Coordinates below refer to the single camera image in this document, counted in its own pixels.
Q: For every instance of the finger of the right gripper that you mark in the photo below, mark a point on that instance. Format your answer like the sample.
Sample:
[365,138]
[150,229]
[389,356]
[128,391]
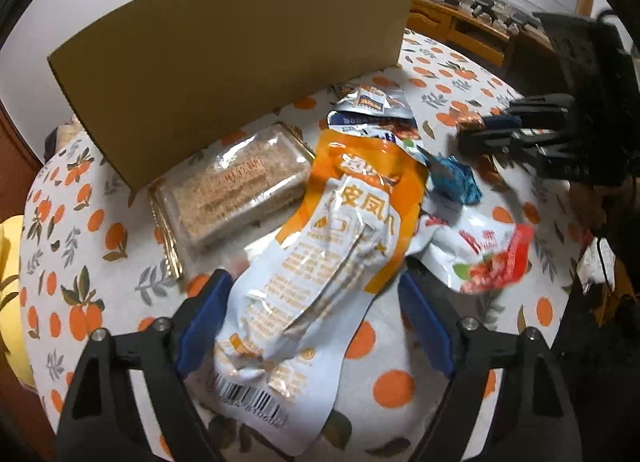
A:
[548,112]
[510,144]

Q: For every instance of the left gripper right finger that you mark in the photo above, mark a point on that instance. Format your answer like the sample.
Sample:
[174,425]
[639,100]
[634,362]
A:
[534,419]

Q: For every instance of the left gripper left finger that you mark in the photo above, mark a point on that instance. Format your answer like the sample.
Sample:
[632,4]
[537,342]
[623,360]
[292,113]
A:
[101,420]

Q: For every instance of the small brown snack packet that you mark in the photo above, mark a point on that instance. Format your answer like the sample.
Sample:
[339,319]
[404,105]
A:
[470,121]

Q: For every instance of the white blue duck snack packet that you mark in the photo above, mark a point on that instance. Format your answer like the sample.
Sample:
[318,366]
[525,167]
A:
[385,114]

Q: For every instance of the orange white chicken feet packet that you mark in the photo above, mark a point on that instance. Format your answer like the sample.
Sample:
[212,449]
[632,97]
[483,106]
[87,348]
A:
[292,315]

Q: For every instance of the teal blue snack wrapper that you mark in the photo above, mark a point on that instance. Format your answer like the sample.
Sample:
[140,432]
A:
[454,180]

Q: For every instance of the wooden sideboard cabinet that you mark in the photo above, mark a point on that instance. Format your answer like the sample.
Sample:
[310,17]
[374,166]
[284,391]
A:
[459,30]

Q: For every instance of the white red snack packet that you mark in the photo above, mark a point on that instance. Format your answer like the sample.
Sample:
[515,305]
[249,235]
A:
[473,255]

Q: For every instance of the orange print tablecloth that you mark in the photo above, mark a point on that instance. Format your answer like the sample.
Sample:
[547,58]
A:
[91,256]

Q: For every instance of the yellow plush toy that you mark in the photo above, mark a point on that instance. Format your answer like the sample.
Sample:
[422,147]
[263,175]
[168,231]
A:
[13,347]

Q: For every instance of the clear packed sesame cake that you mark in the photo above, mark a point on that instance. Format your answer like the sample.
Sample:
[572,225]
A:
[204,206]

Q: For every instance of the brown cardboard box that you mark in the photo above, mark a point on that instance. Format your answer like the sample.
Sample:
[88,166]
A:
[154,81]

